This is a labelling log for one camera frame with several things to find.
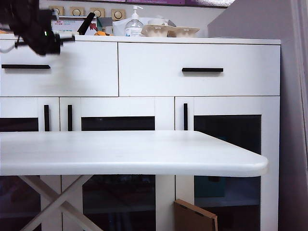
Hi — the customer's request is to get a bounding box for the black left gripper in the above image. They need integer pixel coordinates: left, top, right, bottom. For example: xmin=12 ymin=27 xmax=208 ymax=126
xmin=28 ymin=23 xmax=76 ymax=57

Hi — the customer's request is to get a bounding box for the wide white drawer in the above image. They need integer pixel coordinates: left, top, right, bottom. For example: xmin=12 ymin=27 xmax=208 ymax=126
xmin=118 ymin=42 xmax=281 ymax=97
xmin=0 ymin=39 xmax=119 ymax=98

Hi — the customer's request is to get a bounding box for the black drawer handle bar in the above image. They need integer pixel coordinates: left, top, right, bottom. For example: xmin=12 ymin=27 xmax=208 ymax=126
xmin=181 ymin=67 xmax=224 ymax=73
xmin=1 ymin=64 xmax=51 ymax=71

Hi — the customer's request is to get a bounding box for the white box red print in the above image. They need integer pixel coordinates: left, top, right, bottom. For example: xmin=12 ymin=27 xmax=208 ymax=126
xmin=52 ymin=16 xmax=98 ymax=36

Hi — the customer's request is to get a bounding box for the black flat bar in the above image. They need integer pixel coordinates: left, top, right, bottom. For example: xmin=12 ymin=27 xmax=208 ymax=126
xmin=77 ymin=13 xmax=96 ymax=36

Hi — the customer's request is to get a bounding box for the orange object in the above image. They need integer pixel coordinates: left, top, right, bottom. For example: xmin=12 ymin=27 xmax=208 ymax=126
xmin=93 ymin=30 xmax=114 ymax=37

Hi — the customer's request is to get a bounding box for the grey card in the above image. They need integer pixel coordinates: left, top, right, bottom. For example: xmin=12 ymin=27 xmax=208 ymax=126
xmin=97 ymin=17 xmax=113 ymax=28

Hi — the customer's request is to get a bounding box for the white wipes pack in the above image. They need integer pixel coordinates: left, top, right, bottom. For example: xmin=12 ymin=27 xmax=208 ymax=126
xmin=112 ymin=18 xmax=132 ymax=37

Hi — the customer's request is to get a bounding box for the clear pump sanitizer bottle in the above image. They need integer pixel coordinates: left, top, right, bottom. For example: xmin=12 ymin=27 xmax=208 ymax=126
xmin=125 ymin=5 xmax=144 ymax=38

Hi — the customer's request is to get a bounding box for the white glass cabinet door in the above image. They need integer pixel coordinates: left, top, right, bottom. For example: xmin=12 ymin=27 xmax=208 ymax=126
xmin=0 ymin=97 xmax=61 ymax=231
xmin=175 ymin=96 xmax=281 ymax=231
xmin=60 ymin=97 xmax=175 ymax=231

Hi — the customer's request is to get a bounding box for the beige pulp cup tray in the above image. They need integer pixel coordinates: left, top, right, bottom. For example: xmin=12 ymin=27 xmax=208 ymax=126
xmin=141 ymin=23 xmax=200 ymax=39

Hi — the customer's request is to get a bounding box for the white sideboard cabinet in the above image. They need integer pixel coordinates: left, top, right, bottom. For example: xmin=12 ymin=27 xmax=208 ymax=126
xmin=0 ymin=33 xmax=282 ymax=231

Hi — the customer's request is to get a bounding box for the white table leg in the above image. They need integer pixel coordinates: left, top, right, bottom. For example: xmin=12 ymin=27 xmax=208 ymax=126
xmin=20 ymin=174 xmax=93 ymax=231
xmin=19 ymin=175 xmax=104 ymax=231

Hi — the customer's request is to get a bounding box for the brown cardboard sheet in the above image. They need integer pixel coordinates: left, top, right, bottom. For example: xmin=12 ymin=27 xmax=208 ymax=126
xmin=173 ymin=199 xmax=218 ymax=231

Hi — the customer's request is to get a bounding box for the purple wall poster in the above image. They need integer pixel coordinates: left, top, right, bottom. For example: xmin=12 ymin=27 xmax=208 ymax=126
xmin=91 ymin=0 xmax=236 ymax=7

